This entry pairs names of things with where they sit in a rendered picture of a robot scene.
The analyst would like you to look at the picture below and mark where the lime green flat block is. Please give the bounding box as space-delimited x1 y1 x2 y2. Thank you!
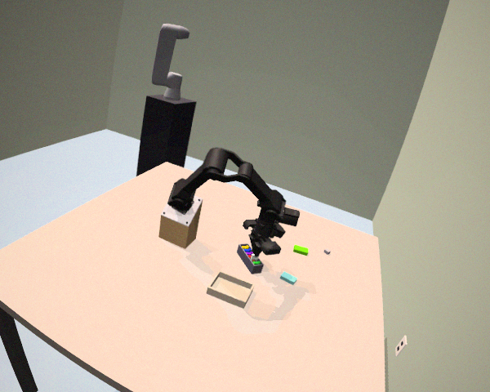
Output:
293 245 309 256

